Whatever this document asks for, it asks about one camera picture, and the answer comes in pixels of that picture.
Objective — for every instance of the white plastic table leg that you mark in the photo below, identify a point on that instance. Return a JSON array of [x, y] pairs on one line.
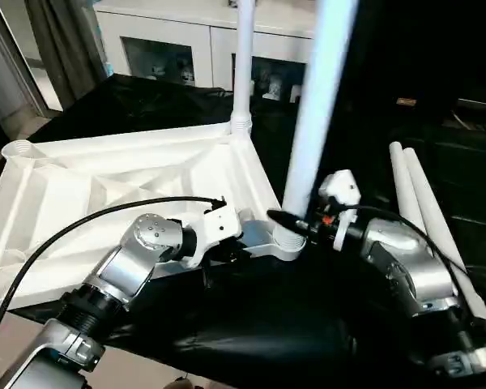
[[437, 219], [316, 101], [243, 73], [405, 182]]

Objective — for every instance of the white plastic table top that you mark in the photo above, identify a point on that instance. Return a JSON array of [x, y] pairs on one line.
[[125, 174]]

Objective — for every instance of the black work mat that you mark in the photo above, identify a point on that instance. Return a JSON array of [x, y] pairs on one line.
[[275, 316]]

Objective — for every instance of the small tan label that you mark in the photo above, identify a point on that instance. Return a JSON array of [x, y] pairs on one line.
[[406, 102]]

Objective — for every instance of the white glass-door cabinet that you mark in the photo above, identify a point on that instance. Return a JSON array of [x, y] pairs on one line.
[[186, 44]]

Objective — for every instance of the large black case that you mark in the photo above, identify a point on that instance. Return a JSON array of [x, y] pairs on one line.
[[429, 48]]

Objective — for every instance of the blue white patterned item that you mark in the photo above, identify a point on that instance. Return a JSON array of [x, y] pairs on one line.
[[104, 52]]

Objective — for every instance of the grey curtain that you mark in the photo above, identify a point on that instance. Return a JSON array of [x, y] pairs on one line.
[[65, 52]]

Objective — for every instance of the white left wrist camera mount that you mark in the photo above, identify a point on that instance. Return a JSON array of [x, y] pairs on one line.
[[218, 223]]

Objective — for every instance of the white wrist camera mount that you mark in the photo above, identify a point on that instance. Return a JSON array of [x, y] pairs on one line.
[[344, 190], [218, 223]]

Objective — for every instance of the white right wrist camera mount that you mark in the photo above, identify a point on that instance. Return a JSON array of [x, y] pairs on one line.
[[344, 190]]

